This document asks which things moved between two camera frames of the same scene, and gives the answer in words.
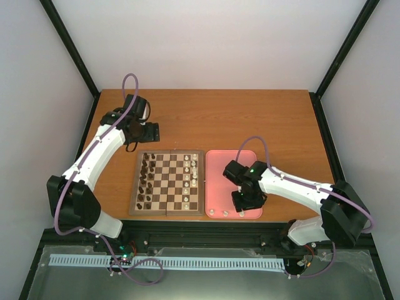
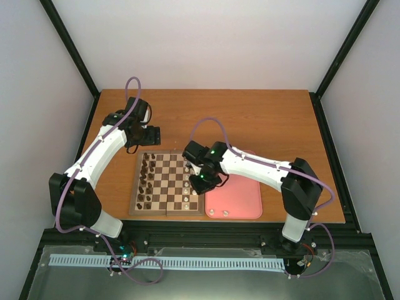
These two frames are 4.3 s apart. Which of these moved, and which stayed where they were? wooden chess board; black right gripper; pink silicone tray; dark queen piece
Moved: black right gripper
Stayed: wooden chess board; pink silicone tray; dark queen piece
